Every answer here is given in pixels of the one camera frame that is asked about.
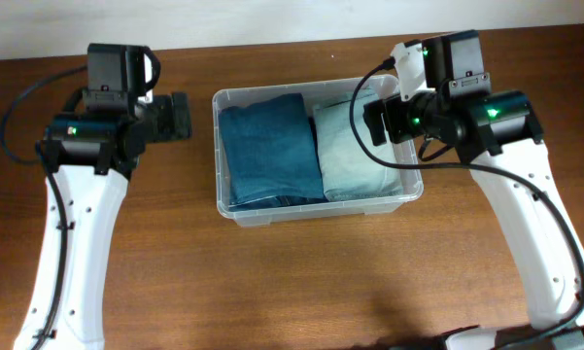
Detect light blue jeans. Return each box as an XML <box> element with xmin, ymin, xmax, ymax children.
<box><xmin>313</xmin><ymin>91</ymin><xmax>403</xmax><ymax>201</ymax></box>

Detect dark blue jeans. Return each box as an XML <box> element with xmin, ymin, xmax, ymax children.
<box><xmin>219</xmin><ymin>93</ymin><xmax>326</xmax><ymax>211</ymax></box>

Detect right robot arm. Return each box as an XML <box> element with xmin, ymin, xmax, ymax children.
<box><xmin>363</xmin><ymin>30</ymin><xmax>584</xmax><ymax>349</ymax></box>

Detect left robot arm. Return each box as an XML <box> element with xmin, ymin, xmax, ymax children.
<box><xmin>14</xmin><ymin>44</ymin><xmax>192</xmax><ymax>349</ymax></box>

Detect clear plastic storage container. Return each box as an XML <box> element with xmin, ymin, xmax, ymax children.
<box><xmin>212</xmin><ymin>77</ymin><xmax>424</xmax><ymax>228</ymax></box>

